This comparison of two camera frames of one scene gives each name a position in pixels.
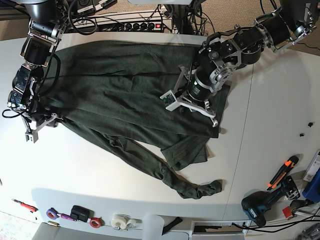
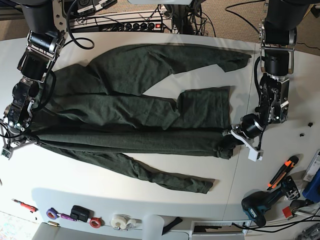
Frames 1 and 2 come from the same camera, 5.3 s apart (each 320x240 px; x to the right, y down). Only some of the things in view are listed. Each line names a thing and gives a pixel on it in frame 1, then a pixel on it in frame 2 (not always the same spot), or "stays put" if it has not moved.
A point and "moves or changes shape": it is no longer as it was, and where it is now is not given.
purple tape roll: (52, 213) stays put
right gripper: (172, 101) → (254, 153)
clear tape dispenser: (123, 222) stays put
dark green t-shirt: (115, 89) moves or changes shape
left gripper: (32, 135) → (7, 150)
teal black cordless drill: (254, 204) stays put
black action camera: (79, 213) stays put
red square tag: (287, 212) stays put
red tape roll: (96, 222) stays put
